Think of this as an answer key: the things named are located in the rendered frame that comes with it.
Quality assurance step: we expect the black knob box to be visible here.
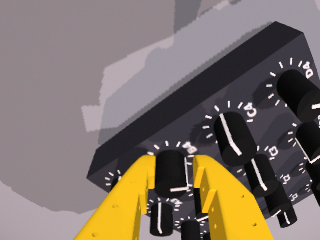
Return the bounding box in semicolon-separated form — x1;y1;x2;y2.
86;21;320;240

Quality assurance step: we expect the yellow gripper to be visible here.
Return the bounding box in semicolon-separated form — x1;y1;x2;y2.
73;155;274;240

